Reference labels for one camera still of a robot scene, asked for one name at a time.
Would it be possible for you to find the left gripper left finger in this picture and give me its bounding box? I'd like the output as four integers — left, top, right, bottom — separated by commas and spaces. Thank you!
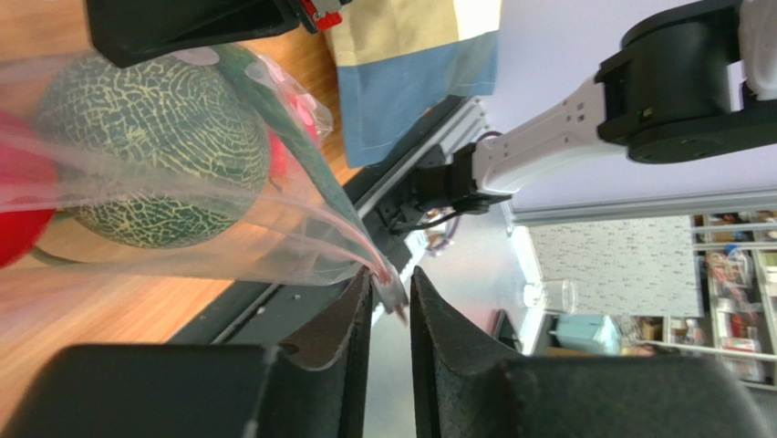
1, 271, 372, 437

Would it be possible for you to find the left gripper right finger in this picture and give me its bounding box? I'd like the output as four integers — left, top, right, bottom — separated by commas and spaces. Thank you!
410, 269, 770, 437

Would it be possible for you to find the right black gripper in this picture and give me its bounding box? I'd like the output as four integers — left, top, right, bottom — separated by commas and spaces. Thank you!
85, 0, 351, 68

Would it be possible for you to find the clear zip top bag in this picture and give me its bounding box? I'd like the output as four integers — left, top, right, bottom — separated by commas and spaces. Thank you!
1, 47, 408, 314

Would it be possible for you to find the red fake apple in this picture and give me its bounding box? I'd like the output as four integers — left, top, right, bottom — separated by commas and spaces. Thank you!
1, 111, 57, 267

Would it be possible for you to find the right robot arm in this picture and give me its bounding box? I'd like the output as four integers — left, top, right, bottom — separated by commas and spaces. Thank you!
86, 1, 776, 216

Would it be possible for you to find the green fake leafy vegetable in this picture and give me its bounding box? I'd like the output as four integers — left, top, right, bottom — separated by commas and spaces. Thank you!
212, 45, 366, 245

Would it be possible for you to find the red fake tomato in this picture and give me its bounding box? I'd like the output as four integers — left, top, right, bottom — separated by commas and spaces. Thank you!
268, 91, 320, 192

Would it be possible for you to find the plaid pillow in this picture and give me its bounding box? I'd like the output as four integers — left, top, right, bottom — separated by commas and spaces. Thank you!
325, 0, 502, 168

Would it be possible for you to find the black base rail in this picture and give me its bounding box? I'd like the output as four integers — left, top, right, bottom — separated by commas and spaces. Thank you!
169, 97, 487, 345

